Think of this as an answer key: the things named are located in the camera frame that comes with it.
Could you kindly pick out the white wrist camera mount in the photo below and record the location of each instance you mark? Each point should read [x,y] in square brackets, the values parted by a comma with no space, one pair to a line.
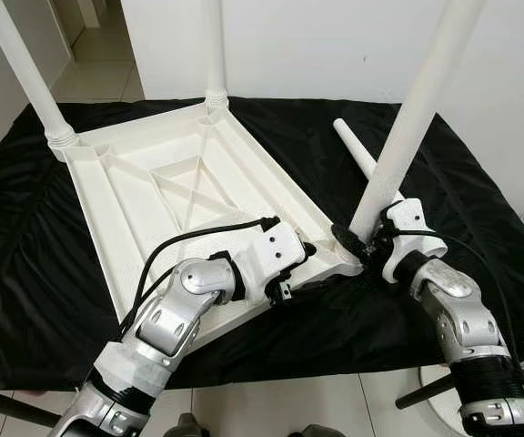
[406,218]
[276,250]

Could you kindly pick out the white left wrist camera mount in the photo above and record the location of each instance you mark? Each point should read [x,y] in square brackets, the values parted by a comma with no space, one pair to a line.
[276,250]

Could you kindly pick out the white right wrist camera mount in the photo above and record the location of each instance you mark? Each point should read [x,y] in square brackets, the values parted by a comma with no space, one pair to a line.
[406,218]

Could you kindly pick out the grey robot right leg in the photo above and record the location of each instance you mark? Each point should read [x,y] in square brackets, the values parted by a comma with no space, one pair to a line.
[312,432]

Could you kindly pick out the black cloth table cover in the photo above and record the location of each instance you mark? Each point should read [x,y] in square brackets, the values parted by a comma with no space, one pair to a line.
[480,209]

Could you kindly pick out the grey robot left leg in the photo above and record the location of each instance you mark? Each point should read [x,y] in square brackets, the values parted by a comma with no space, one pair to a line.
[187,426]

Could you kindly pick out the black metal table leg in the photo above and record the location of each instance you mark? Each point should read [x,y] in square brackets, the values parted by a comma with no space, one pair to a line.
[12,408]
[426,391]

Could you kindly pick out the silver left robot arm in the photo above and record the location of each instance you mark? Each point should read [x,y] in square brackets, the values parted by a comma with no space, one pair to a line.
[171,319]

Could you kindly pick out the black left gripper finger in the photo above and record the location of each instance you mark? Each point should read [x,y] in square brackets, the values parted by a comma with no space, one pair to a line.
[307,248]

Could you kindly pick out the grey robot leg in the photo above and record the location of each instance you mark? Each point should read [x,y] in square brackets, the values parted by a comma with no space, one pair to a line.
[312,432]
[187,426]

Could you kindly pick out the white plastic children table top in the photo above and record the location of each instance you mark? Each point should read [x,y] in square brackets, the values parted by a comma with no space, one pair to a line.
[153,209]

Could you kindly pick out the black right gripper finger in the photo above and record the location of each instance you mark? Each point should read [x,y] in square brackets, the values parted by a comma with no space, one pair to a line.
[347,239]

